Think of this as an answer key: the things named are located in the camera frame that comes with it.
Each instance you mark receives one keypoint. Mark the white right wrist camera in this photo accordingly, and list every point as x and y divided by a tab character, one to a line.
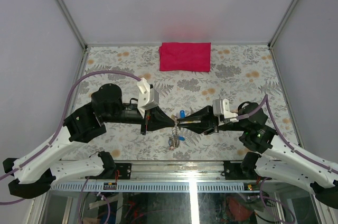
221	110

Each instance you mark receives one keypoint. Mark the metal keyring hoop yellow handle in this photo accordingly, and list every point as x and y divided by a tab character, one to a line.
174	139

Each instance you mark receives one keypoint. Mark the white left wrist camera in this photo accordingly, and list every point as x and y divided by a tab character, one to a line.
148	97

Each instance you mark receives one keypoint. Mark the pink folded cloth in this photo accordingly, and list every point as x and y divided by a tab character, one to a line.
193	57

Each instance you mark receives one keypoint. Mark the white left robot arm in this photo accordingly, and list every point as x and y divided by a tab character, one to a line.
35	173

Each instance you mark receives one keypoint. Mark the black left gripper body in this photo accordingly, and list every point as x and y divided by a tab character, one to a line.
146	118

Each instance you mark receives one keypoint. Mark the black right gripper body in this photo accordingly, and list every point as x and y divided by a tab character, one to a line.
217	127

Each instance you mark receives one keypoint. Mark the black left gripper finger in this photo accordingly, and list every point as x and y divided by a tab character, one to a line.
151	127
162	118

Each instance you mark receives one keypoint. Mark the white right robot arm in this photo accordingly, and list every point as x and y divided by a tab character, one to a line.
270	154

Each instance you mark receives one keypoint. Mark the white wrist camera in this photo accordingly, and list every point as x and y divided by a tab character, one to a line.
148	97
221	110

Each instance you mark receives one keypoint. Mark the blue key tag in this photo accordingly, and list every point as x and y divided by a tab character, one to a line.
182	114

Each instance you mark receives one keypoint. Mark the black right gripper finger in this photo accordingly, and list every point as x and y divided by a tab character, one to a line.
199	128
201	115

